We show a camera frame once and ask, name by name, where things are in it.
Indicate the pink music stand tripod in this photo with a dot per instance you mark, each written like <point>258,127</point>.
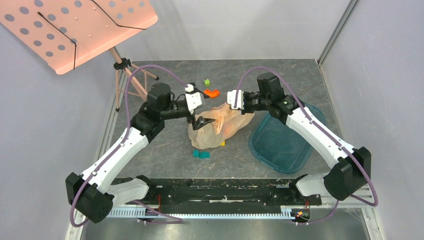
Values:
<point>123,65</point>

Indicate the translucent orange plastic bag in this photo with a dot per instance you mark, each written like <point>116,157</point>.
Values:
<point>227,122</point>

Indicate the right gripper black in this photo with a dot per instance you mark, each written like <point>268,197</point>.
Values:
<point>245,103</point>

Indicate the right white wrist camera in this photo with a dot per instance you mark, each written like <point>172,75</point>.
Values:
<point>235,99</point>

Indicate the pink perforated music stand desk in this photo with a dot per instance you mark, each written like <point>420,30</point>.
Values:
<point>68,33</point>

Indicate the teal cube block left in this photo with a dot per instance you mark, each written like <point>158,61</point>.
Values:
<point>195,153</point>

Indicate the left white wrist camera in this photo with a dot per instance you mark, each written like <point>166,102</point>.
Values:
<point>195,100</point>

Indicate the green cube block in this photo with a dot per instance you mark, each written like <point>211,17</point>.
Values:
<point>207,82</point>

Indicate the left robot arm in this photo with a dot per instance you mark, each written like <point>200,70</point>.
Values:
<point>92,192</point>

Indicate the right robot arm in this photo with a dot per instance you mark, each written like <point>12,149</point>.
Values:
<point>350,167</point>

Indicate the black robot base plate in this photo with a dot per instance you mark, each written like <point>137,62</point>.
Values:
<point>267,191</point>

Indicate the teal cube block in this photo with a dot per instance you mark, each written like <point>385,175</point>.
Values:
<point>195,153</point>
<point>204,155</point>

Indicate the orange curved toy block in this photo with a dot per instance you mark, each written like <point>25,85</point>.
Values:
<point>212,93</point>

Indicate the teal transparent plastic tray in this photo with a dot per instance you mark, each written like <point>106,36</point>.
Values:
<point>279,147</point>

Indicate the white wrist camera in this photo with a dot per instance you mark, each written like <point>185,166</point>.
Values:
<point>235,99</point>
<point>195,100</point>

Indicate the teal cube block right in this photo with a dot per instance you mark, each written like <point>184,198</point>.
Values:
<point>204,155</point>

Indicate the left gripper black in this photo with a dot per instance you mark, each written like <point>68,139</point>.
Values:
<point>201,122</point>

